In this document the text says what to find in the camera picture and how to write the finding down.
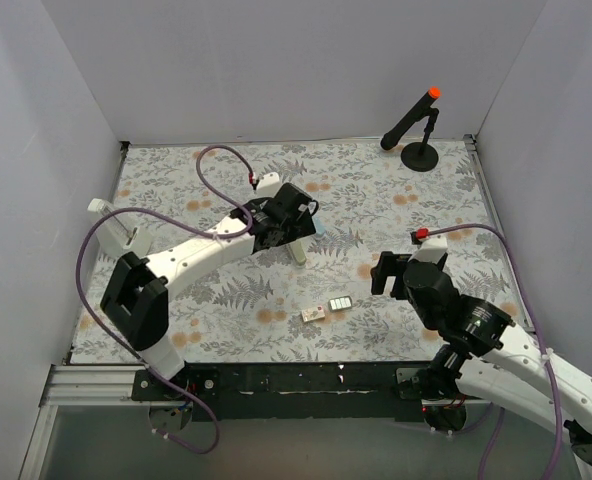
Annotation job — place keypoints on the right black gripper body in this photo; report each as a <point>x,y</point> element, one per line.
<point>385,273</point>

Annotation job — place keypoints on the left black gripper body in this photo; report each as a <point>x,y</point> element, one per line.
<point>300,220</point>

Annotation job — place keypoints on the light blue stapler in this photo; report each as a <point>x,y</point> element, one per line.
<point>320,230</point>

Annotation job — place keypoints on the beige stapler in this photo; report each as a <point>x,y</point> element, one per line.
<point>297,253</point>

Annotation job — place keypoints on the staple tray with staples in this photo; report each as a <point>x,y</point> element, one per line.
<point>340,303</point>

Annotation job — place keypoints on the staple box sleeve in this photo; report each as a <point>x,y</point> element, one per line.
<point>313,314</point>

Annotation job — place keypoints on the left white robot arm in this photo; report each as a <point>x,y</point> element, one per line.
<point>137,297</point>

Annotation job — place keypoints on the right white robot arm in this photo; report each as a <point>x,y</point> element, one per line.
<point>487,355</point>

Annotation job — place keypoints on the floral table mat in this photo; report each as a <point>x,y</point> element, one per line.
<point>250,310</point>

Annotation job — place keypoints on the black microphone stand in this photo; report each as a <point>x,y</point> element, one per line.
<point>421,156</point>

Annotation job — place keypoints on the black microphone orange tip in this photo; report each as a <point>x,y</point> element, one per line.
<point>423,108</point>

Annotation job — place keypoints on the white metronome device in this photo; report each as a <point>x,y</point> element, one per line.
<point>119,234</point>

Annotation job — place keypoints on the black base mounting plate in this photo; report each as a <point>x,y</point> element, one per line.
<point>297,390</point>

